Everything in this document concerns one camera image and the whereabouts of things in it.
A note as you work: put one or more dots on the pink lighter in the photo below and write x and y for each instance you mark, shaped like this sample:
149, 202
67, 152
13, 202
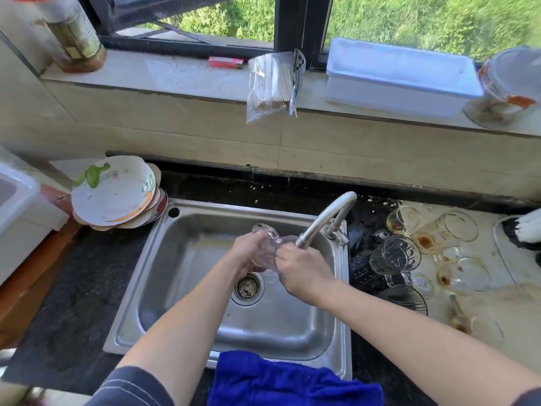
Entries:
226, 62

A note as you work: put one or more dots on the person's right hand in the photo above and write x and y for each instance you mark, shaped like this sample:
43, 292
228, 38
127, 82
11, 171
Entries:
304, 270

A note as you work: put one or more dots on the glass bowl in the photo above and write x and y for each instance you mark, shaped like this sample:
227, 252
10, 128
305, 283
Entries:
401, 298

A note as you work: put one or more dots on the beige cutting board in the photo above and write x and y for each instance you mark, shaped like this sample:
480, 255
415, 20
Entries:
507, 317

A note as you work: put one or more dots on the glass bottle with green label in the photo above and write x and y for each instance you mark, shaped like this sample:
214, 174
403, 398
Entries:
69, 31

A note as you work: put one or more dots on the white plastic rectangular tub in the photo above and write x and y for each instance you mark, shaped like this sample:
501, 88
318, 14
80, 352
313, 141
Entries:
397, 76

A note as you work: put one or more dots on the blue towel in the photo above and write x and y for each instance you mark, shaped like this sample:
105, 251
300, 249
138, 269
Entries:
287, 382

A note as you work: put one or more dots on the person's left forearm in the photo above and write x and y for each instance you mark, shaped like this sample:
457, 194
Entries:
186, 321

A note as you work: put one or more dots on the black and white brush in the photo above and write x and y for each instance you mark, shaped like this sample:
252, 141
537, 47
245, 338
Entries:
526, 230

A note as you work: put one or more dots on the person's left hand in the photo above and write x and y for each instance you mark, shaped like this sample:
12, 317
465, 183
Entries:
245, 252

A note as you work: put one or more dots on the dark grey shirt sleeve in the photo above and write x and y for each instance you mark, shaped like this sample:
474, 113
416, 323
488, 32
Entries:
131, 388

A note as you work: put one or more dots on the metal fork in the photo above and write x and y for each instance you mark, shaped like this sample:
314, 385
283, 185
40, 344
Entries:
412, 305

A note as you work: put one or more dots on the silver curved faucet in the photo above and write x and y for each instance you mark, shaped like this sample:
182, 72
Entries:
325, 215

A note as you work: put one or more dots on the white plate with orange rim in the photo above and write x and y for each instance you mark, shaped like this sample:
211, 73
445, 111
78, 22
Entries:
112, 190

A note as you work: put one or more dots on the person's left fingers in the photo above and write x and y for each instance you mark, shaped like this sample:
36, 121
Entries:
265, 237

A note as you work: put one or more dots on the metal perforated utensil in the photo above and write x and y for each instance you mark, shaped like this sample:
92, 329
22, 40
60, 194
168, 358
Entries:
298, 69

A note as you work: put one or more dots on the person's right fingers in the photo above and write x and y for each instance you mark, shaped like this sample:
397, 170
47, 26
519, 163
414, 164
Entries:
284, 262

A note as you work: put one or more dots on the group of dirty glass cups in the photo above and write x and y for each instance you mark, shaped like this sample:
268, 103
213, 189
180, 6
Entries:
458, 249

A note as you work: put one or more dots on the black window frame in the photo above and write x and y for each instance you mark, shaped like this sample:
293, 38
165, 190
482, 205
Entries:
296, 25

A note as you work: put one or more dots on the green vegetable leaf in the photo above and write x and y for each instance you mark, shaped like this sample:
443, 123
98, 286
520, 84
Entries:
92, 175

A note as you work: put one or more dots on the clear bag of wooden sticks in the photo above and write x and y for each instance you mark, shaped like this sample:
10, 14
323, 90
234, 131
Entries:
268, 88

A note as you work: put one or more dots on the stack of dirty plates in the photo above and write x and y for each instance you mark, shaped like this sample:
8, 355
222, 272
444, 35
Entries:
150, 209

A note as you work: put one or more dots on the white plastic container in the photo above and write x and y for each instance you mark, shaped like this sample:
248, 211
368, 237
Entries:
23, 215

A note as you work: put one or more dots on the round metal sink strainer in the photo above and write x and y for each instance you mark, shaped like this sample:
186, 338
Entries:
247, 288

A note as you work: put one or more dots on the person's right forearm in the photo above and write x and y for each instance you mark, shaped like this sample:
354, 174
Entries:
422, 334

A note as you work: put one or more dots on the clear jar with orange lid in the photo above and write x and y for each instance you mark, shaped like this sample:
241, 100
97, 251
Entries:
505, 86

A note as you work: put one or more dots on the clear drinking glass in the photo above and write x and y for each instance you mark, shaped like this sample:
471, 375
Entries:
268, 249

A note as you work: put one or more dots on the stainless steel sink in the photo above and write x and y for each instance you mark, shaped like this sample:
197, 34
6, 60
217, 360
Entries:
186, 291

